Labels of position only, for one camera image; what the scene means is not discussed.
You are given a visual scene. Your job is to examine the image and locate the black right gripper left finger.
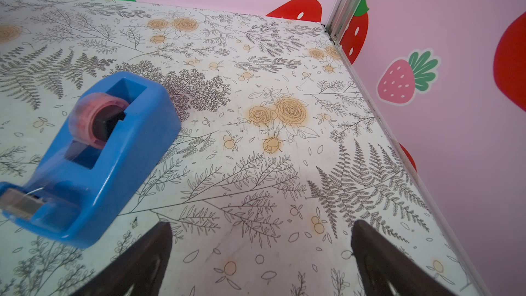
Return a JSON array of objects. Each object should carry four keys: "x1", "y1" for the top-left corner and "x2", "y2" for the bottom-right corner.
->
[{"x1": 73, "y1": 222, "x2": 173, "y2": 295}]

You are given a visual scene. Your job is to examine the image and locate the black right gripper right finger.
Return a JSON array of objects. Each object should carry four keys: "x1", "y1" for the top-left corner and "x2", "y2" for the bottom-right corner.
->
[{"x1": 351, "y1": 220, "x2": 453, "y2": 295}]

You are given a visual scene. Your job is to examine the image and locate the blue tape dispenser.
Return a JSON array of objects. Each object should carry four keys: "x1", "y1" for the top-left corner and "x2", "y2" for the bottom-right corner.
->
[{"x1": 1, "y1": 72, "x2": 181, "y2": 249}]

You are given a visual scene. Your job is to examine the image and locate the pink tape roll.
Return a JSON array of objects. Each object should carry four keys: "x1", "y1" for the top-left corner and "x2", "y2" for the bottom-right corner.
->
[{"x1": 68, "y1": 93, "x2": 130, "y2": 149}]

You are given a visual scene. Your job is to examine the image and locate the aluminium frame post right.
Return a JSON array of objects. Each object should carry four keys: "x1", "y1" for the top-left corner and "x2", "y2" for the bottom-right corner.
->
[{"x1": 325, "y1": 0, "x2": 378, "y2": 44}]

